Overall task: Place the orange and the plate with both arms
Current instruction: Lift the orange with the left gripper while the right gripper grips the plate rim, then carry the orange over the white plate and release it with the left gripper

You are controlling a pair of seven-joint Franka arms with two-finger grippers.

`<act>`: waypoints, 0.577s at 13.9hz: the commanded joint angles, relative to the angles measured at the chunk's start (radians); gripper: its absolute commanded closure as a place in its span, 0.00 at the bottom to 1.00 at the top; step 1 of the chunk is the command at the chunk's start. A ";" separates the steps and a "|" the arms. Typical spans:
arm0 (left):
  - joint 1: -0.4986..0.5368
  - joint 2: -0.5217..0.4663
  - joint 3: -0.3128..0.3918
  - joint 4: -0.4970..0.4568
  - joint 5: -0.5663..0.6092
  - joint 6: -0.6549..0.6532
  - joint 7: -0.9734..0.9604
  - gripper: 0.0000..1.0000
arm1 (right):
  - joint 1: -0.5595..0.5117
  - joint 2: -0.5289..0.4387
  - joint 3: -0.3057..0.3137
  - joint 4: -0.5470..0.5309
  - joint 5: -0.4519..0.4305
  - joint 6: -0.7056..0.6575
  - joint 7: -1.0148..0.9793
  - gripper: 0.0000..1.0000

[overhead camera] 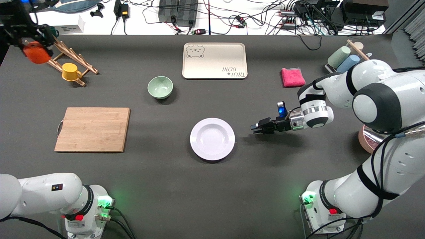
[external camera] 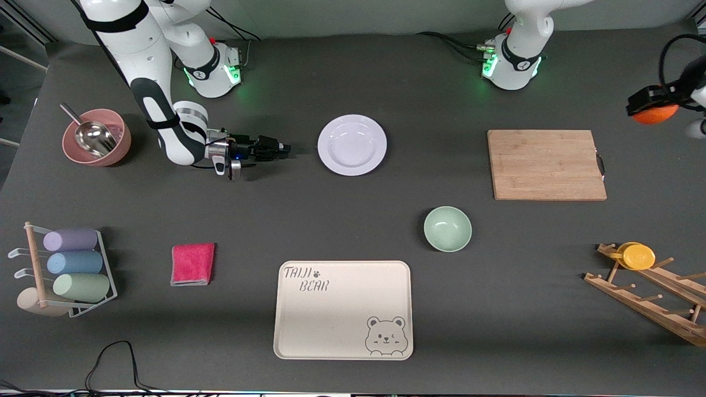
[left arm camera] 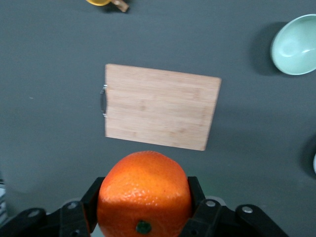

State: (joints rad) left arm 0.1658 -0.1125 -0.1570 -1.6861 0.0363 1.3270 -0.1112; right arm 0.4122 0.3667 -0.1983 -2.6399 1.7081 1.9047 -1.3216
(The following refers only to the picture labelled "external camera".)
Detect lavender round plate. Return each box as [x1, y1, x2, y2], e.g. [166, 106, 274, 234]
[317, 114, 388, 177]

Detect yellow cup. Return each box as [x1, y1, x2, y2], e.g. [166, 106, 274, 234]
[609, 242, 656, 271]

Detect metal scoop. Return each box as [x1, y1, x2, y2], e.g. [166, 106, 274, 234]
[60, 103, 117, 159]

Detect green cup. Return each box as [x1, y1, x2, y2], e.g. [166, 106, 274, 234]
[53, 273, 111, 303]

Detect wooden peg drying rack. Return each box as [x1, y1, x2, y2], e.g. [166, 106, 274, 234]
[584, 243, 706, 347]

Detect black cable on table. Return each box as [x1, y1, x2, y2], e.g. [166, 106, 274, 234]
[0, 340, 183, 395]

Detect purple cup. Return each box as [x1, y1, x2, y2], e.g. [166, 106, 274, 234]
[43, 228, 99, 253]

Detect pink bowl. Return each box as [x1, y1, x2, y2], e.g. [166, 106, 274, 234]
[62, 109, 132, 167]

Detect light green bowl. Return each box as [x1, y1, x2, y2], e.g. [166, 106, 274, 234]
[424, 206, 473, 253]

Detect white wire cup rack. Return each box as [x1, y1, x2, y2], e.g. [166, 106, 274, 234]
[8, 222, 119, 319]

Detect blue cup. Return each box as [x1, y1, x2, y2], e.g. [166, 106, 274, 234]
[46, 251, 104, 275]

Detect black left arm base cables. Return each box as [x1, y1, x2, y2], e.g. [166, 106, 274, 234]
[416, 12, 515, 62]

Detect pink folded cloth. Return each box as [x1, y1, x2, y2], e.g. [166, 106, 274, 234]
[170, 243, 216, 287]

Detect black right arm base cables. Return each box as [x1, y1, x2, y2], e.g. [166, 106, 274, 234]
[204, 6, 261, 71]

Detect cream bear print tray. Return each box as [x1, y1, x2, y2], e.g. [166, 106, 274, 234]
[274, 260, 414, 361]

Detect wooden cutting board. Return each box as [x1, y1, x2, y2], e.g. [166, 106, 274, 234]
[487, 130, 608, 201]

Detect beige cup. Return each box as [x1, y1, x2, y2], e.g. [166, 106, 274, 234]
[17, 287, 70, 318]

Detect orange fruit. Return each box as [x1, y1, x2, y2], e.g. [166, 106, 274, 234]
[632, 103, 680, 125]

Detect black arm base cables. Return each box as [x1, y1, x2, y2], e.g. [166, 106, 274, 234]
[416, 12, 515, 62]
[204, 6, 261, 71]

